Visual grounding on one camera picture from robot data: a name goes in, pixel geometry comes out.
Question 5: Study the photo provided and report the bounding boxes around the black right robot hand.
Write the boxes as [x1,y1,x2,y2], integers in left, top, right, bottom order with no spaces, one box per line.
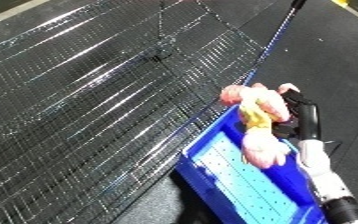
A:
[271,89,323,142]

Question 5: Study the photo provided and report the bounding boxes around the pink dragon soft toy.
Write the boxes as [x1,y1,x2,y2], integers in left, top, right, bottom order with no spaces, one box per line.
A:
[218,82,302,170]

